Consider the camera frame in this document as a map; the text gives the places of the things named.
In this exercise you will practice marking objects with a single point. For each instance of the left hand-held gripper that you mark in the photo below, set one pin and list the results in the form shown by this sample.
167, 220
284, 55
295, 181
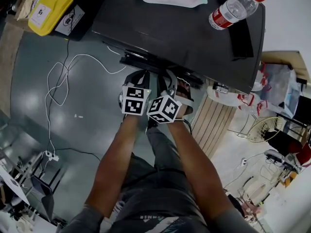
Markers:
132, 104

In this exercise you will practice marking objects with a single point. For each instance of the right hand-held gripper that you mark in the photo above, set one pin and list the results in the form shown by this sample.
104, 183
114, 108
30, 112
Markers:
167, 110

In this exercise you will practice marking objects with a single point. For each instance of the person's right forearm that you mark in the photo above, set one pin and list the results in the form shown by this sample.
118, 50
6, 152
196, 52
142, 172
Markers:
194, 166

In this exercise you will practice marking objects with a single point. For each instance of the person's left forearm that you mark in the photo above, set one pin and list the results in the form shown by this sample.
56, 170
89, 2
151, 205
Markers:
116, 159

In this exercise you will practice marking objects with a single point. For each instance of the black washing machine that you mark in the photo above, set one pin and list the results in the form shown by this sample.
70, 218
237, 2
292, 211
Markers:
170, 25

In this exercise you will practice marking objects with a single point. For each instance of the person's right hand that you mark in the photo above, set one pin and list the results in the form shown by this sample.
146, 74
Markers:
183, 88

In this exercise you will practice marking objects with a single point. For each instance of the white and red small packet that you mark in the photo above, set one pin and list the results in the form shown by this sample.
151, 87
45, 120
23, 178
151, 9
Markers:
222, 97

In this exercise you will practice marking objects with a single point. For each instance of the person's grey trousers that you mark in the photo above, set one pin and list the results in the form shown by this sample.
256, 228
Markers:
165, 159

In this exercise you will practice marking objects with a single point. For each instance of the black flat rectangular case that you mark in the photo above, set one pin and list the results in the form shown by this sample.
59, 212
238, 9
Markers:
240, 38

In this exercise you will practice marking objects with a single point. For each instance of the clear water bottle red label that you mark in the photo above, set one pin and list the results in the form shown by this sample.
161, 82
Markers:
233, 8

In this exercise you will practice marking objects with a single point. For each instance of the yellow lid black storage box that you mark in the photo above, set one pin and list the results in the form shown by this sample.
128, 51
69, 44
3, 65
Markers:
51, 8

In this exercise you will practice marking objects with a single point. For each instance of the clear plastic storage box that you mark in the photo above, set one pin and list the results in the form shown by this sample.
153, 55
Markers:
281, 86

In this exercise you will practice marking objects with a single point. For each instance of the white power strip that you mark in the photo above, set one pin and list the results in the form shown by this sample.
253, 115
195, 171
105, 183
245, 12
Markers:
52, 156

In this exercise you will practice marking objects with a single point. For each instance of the light wooden board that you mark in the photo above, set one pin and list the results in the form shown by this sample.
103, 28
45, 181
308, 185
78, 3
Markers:
284, 57

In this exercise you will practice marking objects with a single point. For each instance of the flat brown cardboard sheet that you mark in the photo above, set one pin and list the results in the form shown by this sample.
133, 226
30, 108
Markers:
9, 64

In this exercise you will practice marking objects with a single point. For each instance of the open cardboard box with papers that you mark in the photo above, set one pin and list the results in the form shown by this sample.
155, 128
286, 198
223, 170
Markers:
22, 6

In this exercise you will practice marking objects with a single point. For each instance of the person's grey printed t-shirt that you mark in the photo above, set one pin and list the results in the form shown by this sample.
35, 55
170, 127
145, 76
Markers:
158, 222

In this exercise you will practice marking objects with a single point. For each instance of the red and black appliance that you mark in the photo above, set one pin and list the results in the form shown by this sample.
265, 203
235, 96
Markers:
296, 149

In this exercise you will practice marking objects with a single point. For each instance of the black chair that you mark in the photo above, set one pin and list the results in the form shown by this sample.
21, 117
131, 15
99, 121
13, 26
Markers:
45, 198

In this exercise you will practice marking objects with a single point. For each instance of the white board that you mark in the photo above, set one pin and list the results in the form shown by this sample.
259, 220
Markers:
12, 183

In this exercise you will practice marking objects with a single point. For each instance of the white wall plug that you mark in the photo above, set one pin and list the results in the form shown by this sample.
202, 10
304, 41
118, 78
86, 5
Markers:
243, 162

